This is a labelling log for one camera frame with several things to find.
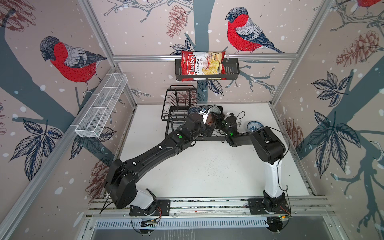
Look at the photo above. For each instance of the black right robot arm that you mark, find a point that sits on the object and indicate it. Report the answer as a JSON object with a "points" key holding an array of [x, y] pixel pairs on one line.
{"points": [[270, 150]]}

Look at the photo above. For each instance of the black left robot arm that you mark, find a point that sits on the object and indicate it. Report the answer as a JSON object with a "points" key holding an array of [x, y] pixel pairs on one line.
{"points": [[122, 177]]}

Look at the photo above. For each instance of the dark blue patterned bowl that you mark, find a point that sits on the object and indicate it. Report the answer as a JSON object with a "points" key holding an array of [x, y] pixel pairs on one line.
{"points": [[192, 110]]}

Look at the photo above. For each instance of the red cassava chips bag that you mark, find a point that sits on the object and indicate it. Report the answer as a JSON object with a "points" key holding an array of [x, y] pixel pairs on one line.
{"points": [[201, 63]]}

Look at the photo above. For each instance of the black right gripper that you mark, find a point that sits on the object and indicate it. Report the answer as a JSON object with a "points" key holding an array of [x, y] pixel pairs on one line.
{"points": [[223, 119]]}

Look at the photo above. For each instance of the aluminium mounting rail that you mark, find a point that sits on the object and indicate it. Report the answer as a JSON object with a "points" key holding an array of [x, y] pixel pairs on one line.
{"points": [[300, 206]]}

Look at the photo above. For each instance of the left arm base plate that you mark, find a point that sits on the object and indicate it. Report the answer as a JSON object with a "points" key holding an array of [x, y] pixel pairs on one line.
{"points": [[155, 209]]}

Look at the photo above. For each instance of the white wire wall basket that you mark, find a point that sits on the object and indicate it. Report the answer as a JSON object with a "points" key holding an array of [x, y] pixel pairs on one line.
{"points": [[99, 112]]}

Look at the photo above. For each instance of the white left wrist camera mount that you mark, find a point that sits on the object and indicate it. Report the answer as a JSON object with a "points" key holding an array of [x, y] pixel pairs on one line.
{"points": [[205, 112]]}

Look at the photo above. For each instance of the black wall shelf basket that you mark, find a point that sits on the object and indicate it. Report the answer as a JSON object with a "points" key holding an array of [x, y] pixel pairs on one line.
{"points": [[231, 67]]}

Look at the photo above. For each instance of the red and blue patterned bowl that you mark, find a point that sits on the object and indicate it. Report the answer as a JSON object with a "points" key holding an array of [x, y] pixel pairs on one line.
{"points": [[216, 118]]}

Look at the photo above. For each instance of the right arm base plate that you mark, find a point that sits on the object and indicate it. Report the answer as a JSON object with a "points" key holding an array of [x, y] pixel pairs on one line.
{"points": [[256, 206]]}

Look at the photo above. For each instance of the black wire dish rack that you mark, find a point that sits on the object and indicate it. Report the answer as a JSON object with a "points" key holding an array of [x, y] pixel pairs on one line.
{"points": [[178, 99]]}

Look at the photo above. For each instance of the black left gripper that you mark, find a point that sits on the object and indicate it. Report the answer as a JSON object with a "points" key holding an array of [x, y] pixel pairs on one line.
{"points": [[206, 131]]}

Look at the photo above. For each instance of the blue floral ceramic bowl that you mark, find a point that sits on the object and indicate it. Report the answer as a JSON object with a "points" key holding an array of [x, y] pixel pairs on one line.
{"points": [[253, 126]]}

